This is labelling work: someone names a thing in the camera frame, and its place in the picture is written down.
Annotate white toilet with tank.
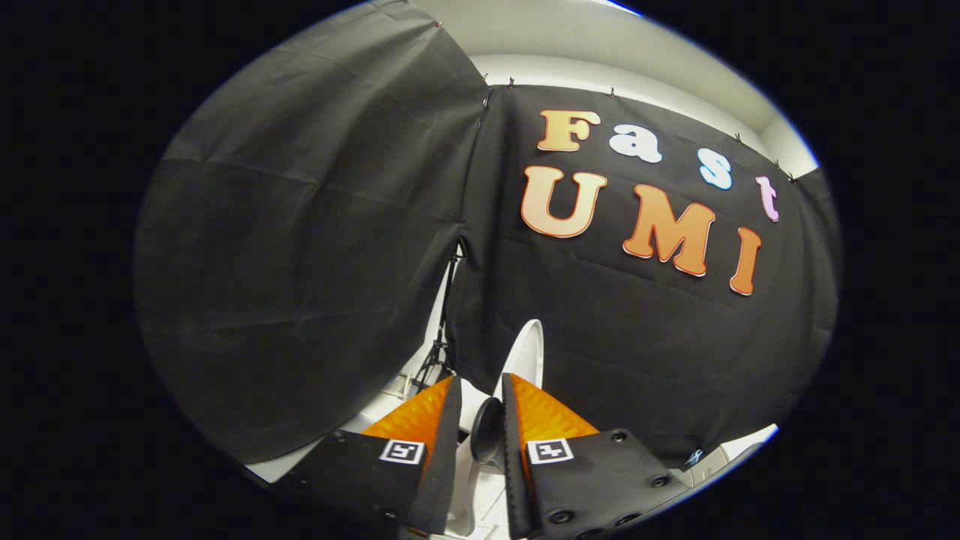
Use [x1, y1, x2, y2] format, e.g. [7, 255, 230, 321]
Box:
[246, 360, 518, 539]

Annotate black tripod stand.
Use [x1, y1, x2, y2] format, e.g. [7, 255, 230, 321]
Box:
[411, 238, 470, 391]

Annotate black lid handle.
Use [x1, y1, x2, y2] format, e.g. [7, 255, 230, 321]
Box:
[469, 396, 506, 464]

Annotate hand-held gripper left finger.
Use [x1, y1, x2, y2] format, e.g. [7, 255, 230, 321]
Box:
[274, 375, 464, 537]

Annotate black backdrop cloth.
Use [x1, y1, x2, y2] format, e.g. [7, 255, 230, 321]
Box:
[133, 0, 841, 466]

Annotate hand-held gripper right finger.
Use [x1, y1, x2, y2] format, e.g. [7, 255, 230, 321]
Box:
[501, 373, 691, 539]

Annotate white toilet lid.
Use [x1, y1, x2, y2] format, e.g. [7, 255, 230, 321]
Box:
[491, 319, 545, 402]

